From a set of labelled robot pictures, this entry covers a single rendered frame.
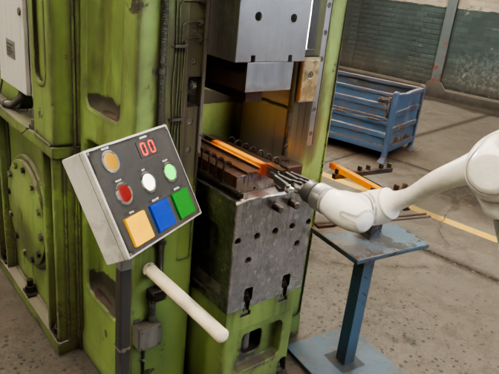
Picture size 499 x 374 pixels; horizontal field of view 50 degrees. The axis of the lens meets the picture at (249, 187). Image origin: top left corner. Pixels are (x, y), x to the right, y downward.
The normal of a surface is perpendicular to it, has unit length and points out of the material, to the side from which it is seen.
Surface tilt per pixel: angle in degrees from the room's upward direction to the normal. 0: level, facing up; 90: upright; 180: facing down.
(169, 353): 90
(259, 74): 90
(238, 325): 90
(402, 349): 0
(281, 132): 90
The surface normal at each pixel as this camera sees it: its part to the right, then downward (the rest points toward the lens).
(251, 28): 0.62, 0.34
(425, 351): 0.10, -0.93
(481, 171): -0.70, 0.11
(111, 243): -0.44, 0.29
